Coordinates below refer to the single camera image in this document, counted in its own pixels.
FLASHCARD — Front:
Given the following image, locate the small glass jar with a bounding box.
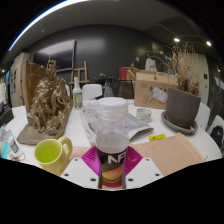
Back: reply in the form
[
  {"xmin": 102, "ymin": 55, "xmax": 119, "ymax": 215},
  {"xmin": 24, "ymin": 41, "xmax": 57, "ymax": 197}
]
[{"xmin": 135, "ymin": 107, "xmax": 153, "ymax": 124}]

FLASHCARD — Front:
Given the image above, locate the red box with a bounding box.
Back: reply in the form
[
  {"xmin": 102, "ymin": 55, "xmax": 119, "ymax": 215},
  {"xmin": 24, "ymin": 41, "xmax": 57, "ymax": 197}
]
[{"xmin": 118, "ymin": 66, "xmax": 140, "ymax": 81}]

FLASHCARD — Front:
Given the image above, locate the dried brown plant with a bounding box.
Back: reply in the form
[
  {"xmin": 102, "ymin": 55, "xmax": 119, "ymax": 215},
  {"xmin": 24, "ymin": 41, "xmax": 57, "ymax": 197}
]
[{"xmin": 132, "ymin": 41, "xmax": 201, "ymax": 98}]

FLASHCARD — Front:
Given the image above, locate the white spray bottle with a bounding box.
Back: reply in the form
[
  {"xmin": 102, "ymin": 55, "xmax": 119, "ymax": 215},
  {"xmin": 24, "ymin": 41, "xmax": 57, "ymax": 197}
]
[{"xmin": 72, "ymin": 76, "xmax": 84, "ymax": 111}]

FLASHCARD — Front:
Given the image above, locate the wall-mounted dark screen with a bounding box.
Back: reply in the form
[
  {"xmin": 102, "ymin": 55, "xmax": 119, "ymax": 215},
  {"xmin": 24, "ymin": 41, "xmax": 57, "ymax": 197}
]
[{"xmin": 31, "ymin": 38, "xmax": 77, "ymax": 73}]

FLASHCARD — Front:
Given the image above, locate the clear plastic packaging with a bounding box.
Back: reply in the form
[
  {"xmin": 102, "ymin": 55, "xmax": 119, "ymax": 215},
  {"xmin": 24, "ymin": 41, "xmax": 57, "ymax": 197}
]
[{"xmin": 0, "ymin": 125, "xmax": 27, "ymax": 162}]

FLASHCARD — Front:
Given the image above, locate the yellow tag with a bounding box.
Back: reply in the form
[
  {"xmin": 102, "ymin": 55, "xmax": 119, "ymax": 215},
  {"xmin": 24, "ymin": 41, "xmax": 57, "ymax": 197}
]
[{"xmin": 147, "ymin": 133, "xmax": 168, "ymax": 143}]

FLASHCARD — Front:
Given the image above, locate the cardboard box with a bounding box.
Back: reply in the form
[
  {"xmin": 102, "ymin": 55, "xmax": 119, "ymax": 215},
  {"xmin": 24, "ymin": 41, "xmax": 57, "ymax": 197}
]
[{"xmin": 132, "ymin": 69, "xmax": 180, "ymax": 111}]

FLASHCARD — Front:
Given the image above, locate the wooden easel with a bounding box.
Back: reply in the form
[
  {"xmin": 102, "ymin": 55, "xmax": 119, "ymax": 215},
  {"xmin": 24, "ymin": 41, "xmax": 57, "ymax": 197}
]
[{"xmin": 68, "ymin": 60, "xmax": 91, "ymax": 98}]

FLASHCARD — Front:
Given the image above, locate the folded newspaper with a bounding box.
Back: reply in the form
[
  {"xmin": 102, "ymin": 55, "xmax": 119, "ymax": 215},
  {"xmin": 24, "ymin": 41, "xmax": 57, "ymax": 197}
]
[{"xmin": 78, "ymin": 99, "xmax": 155, "ymax": 145}]

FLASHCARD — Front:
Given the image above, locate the yellow-green mug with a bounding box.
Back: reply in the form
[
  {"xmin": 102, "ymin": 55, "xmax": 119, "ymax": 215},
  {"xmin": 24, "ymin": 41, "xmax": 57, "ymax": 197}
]
[{"xmin": 33, "ymin": 135, "xmax": 74, "ymax": 177}]

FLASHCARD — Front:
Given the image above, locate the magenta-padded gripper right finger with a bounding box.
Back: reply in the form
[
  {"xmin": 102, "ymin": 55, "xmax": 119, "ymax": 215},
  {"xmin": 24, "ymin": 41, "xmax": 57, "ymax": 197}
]
[{"xmin": 122, "ymin": 145, "xmax": 165, "ymax": 190}]

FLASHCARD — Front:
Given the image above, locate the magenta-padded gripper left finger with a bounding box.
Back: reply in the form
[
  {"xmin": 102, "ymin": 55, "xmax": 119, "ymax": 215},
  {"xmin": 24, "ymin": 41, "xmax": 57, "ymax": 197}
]
[{"xmin": 60, "ymin": 145, "xmax": 102, "ymax": 190}]

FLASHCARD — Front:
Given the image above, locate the clear plastic drink bottle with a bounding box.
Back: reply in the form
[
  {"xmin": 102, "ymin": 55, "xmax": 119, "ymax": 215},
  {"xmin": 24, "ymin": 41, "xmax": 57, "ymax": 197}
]
[{"xmin": 94, "ymin": 96, "xmax": 131, "ymax": 191}]

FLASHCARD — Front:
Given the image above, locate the bronze-coloured carved sculpture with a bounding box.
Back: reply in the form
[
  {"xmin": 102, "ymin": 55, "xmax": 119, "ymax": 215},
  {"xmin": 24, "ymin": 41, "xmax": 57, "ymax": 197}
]
[{"xmin": 16, "ymin": 59, "xmax": 75, "ymax": 146}]

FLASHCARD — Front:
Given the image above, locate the grey pot saucer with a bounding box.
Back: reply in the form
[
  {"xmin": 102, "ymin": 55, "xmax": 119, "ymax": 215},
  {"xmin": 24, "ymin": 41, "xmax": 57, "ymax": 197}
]
[{"xmin": 160, "ymin": 110, "xmax": 200, "ymax": 136}]

